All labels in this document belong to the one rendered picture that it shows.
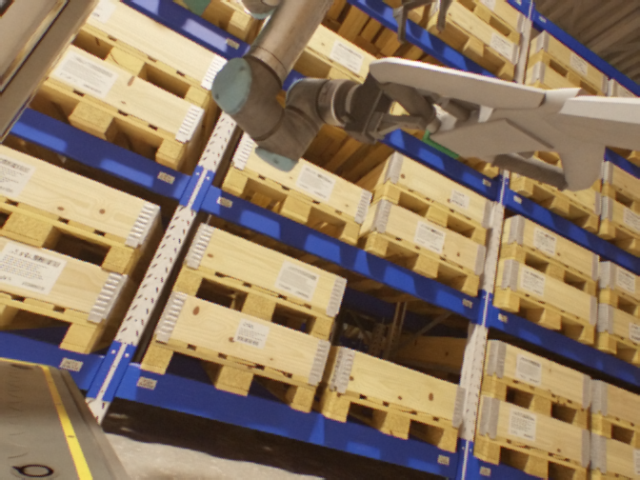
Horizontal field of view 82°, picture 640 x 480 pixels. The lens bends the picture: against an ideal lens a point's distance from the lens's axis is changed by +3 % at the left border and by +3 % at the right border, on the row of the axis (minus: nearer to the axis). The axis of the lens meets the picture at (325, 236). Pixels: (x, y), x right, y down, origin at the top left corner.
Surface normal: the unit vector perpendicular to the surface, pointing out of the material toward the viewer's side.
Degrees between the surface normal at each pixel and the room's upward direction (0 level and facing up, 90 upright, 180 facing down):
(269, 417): 90
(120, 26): 90
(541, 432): 90
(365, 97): 101
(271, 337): 90
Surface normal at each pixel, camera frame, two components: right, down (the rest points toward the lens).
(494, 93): -0.51, 0.78
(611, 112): -0.88, -0.37
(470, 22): 0.39, -0.21
